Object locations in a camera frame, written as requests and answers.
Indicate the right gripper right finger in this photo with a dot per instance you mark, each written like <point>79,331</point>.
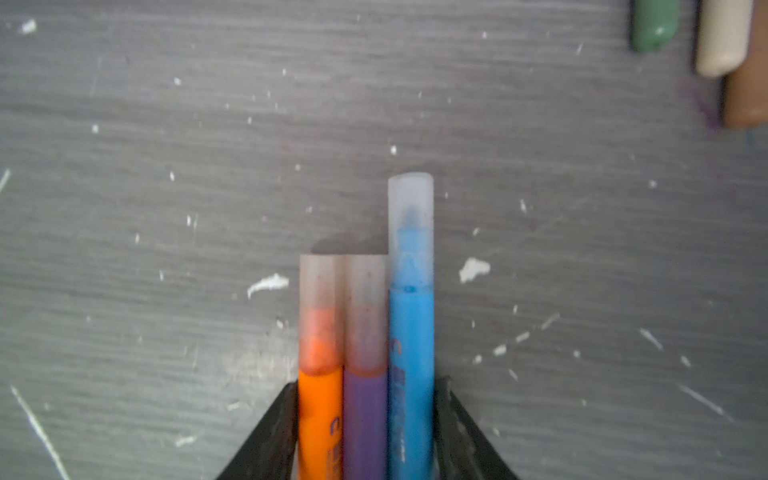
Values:
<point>462,450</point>

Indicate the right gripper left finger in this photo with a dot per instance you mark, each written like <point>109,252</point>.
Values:
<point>268,452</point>

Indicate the purple highlighter pen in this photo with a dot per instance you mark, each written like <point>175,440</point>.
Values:
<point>365,380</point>

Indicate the blue highlighter pen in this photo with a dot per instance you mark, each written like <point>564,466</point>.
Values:
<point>412,325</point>

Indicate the lilac cap brown pen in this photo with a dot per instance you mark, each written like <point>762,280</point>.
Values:
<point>745,95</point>

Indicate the tan cap pen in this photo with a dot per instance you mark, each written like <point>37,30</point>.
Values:
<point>723,36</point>

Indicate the orange highlighter pen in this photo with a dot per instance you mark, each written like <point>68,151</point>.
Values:
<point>321,358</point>

